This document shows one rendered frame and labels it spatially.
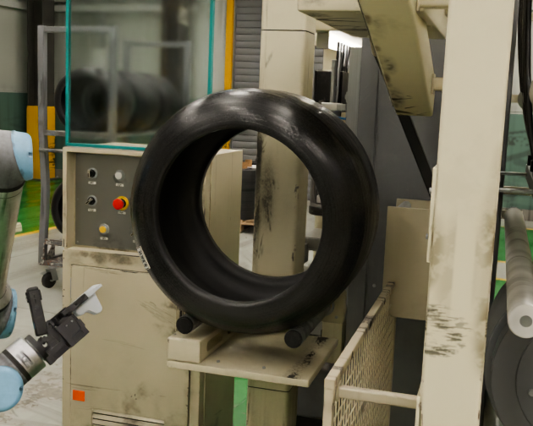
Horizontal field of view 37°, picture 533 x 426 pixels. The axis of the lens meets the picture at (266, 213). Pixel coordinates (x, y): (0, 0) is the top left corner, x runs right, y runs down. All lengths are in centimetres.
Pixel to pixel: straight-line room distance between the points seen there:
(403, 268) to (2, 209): 104
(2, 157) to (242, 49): 1022
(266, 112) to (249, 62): 1020
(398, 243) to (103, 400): 138
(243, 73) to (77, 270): 928
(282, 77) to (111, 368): 131
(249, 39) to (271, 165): 982
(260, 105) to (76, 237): 133
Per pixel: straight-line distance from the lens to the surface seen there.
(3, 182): 199
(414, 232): 210
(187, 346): 200
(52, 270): 608
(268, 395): 238
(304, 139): 178
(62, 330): 188
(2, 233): 212
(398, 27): 155
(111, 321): 291
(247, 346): 214
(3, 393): 173
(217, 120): 183
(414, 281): 212
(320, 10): 157
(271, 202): 224
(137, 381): 294
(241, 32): 1208
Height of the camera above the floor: 147
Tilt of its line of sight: 8 degrees down
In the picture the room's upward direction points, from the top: 2 degrees clockwise
